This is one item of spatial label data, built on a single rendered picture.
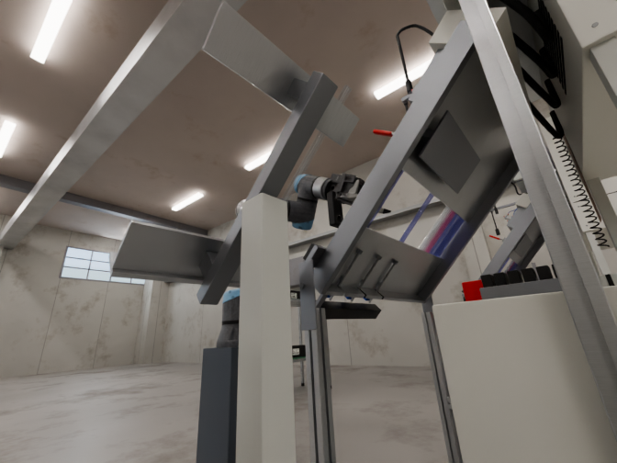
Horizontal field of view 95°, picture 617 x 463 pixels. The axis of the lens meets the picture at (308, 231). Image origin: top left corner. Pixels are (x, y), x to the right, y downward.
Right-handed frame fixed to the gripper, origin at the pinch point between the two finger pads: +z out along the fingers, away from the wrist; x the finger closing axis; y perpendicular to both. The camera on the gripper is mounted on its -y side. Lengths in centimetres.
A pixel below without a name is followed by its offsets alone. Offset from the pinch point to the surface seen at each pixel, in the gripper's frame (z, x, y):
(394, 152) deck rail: 5.9, -10.0, 12.1
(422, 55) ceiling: -178, 244, 243
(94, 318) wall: -911, 144, -493
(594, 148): 36, 32, 33
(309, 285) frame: -1.6, -14.4, -25.1
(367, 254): -1.7, 5.6, -13.4
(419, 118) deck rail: 9.2, -10.0, 20.5
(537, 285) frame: 37.8, 5.0, -7.1
